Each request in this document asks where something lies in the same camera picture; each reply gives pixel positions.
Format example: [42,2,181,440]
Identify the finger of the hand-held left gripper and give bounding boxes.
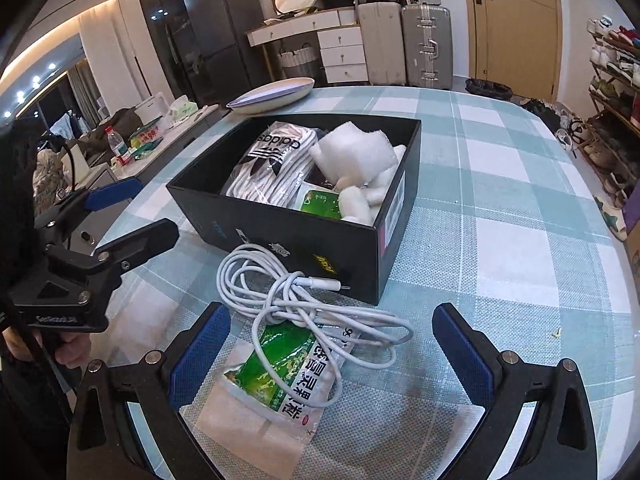
[34,177,144,243]
[47,218,179,281]

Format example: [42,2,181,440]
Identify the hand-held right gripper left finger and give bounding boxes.
[66,301,232,480]

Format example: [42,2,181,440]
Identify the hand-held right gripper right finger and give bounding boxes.
[432,303,598,480]

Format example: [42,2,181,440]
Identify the green medicine packet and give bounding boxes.
[222,321,368,436]
[295,182,346,220]

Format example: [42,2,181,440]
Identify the white charging cable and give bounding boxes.
[216,245,415,408]

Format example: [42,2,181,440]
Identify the black cardboard box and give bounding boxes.
[166,116,422,306]

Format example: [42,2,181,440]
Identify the white striped socks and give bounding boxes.
[224,121,326,208]

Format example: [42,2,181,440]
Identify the white plush toy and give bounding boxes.
[337,146,408,226]

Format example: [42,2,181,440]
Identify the white fluffy foam piece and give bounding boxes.
[312,121,399,186]

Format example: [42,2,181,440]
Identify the person's left hand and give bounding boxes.
[54,332,93,367]

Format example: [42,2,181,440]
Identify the water bottle with red label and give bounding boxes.
[104,125,130,166]

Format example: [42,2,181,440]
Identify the green snack bag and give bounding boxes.
[130,127,161,156]

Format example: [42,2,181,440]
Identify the translucent plastic bag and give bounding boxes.
[194,370,326,461]

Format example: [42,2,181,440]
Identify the grey sideboard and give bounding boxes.
[87,105,221,181]

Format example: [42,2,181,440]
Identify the white appliance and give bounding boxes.
[135,92,171,123]

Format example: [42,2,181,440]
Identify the green and white tissue box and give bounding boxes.
[170,99,198,122]

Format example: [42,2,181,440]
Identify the teal checkered tablecloth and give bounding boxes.
[95,85,640,480]

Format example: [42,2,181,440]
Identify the dark glass cabinet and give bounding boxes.
[135,0,201,106]

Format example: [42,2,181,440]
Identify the white shallow bowl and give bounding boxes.
[226,77,316,113]

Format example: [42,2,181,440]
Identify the dark grey refrigerator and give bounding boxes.
[184,0,271,106]

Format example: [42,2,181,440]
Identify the green camouflage slipper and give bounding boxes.
[594,195,628,242]

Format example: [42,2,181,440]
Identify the white storage basket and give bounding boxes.
[277,47,321,78]

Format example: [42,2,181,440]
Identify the pile of shoes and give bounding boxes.
[522,97,591,158]

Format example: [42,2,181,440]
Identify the white vanity desk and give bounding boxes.
[246,6,371,86]

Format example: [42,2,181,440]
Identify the wooden shoe rack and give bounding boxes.
[587,30,640,201]

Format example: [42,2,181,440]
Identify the beige suitcase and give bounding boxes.
[356,0,407,86]

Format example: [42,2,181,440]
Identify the silver suitcase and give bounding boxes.
[400,2,454,91]

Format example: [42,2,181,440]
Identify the beige door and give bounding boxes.
[467,0,561,103]

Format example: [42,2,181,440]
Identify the shoe rack with shoes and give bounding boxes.
[587,15,640,211]

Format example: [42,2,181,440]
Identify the black cable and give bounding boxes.
[42,135,76,193]

